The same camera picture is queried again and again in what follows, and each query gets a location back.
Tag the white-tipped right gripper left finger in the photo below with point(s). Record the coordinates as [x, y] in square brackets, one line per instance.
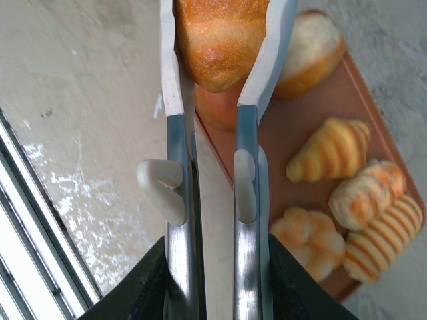
[180, 253]

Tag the white-tipped right gripper right finger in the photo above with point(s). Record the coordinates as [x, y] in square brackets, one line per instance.
[248, 266]

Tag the braided fake bun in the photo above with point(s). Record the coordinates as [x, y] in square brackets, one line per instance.
[310, 240]

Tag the long ridged striped fake bread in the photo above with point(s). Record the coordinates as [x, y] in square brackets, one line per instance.
[380, 243]

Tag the round striped fake roll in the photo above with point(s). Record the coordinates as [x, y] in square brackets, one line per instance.
[363, 196]

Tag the striped fake croissant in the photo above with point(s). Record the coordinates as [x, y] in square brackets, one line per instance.
[330, 150]

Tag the round brown fake bun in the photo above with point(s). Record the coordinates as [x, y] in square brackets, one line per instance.
[217, 108]

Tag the golden oval fake loaf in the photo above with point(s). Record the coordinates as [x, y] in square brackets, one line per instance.
[220, 43]

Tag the pale half loaf fake bread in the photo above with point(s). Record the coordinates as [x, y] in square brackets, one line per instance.
[310, 53]

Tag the brown rectangular tray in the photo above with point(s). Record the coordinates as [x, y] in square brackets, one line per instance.
[293, 110]

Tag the aluminium mounting rail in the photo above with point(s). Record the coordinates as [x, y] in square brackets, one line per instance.
[30, 216]

